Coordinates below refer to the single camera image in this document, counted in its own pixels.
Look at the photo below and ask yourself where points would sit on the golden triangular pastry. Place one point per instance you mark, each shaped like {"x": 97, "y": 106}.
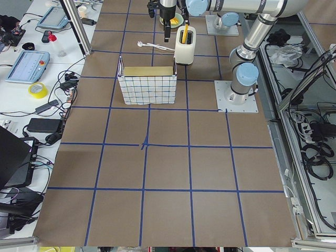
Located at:
{"x": 174, "y": 21}

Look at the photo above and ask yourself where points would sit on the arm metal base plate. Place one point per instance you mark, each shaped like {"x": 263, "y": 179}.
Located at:
{"x": 225, "y": 25}
{"x": 229, "y": 101}

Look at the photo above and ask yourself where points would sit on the yellow tape roll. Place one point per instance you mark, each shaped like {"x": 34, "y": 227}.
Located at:
{"x": 38, "y": 90}

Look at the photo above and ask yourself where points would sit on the white two-slot toaster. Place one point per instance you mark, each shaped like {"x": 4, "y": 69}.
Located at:
{"x": 184, "y": 52}

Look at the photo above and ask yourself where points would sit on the blue teach pendant tablet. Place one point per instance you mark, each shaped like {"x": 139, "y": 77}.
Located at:
{"x": 29, "y": 66}

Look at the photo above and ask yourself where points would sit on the white bottle red cap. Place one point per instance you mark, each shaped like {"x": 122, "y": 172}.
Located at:
{"x": 56, "y": 44}

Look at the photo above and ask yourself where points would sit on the light green plate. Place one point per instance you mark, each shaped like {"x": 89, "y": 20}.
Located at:
{"x": 180, "y": 18}

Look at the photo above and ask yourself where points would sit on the aluminium frame post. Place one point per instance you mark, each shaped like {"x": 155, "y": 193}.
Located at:
{"x": 77, "y": 26}

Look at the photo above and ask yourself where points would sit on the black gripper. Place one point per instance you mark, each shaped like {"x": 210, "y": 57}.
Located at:
{"x": 166, "y": 13}

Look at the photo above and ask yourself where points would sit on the black laptop computer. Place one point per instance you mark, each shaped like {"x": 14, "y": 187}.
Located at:
{"x": 17, "y": 157}

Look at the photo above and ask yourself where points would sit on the wire basket with wooden shelf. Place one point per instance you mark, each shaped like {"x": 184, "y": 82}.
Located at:
{"x": 142, "y": 85}

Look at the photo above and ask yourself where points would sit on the yellow bread slice in toaster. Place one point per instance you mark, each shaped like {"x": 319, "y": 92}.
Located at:
{"x": 184, "y": 36}

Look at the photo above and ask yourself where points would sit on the black power adapter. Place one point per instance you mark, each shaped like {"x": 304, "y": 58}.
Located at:
{"x": 41, "y": 125}

